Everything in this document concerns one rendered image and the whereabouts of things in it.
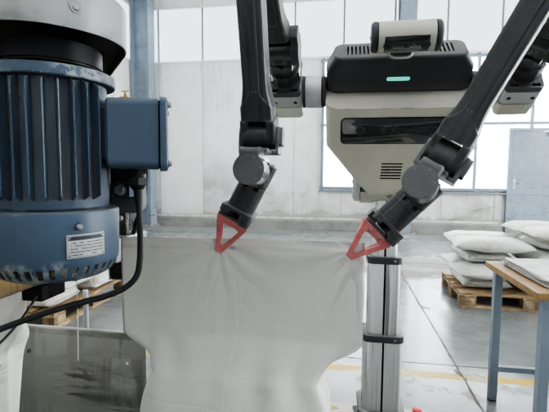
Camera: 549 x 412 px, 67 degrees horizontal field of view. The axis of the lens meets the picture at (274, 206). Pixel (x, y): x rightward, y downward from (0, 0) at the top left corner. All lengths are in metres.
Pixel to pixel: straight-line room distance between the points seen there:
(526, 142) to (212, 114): 6.32
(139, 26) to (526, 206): 8.71
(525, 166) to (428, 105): 8.28
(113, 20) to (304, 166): 8.35
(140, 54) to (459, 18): 6.55
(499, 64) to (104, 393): 1.32
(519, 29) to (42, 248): 0.72
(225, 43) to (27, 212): 9.12
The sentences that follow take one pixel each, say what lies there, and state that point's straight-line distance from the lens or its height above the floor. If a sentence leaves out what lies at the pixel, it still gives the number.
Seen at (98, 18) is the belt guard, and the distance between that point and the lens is 0.55.
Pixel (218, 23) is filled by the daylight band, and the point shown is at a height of 4.37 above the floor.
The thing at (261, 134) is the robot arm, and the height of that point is 1.29.
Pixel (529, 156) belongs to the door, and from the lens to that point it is 9.44.
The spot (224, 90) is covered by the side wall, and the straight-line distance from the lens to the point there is 9.32.
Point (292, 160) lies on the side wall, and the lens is 8.86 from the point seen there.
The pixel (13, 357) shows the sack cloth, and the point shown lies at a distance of 1.18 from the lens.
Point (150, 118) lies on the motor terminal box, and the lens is 0.54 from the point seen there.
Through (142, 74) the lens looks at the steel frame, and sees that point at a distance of 9.78.
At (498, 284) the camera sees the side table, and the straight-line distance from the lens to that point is 2.50.
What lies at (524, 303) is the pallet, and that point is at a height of 0.08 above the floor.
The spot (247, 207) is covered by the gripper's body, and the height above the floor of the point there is 1.15.
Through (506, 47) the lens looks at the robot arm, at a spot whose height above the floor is 1.41.
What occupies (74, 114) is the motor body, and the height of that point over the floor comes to 1.28.
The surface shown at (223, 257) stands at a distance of 0.86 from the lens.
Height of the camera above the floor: 1.21
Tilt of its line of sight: 5 degrees down
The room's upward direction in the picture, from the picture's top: straight up
